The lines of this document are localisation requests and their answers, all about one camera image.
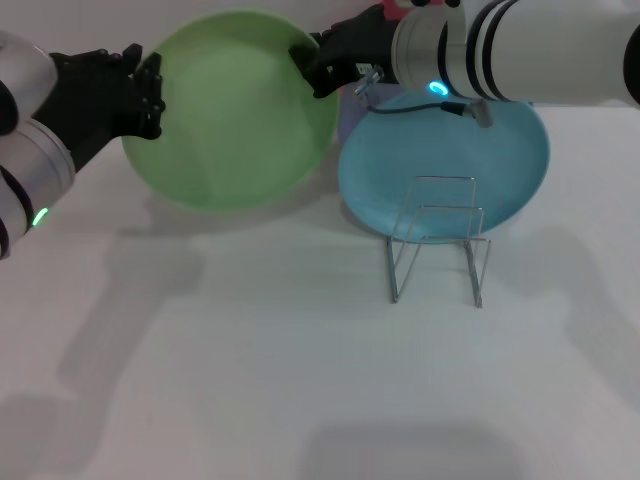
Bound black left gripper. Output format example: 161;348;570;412
29;43;166;171

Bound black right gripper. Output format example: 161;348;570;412
289;4;401;99

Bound green plate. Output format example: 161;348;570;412
121;10;341;215

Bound cyan plate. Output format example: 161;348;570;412
338;89;551;246

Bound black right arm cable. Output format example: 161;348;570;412
354;64;494;126

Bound metal wire plate rack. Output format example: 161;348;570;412
384;174;492;309

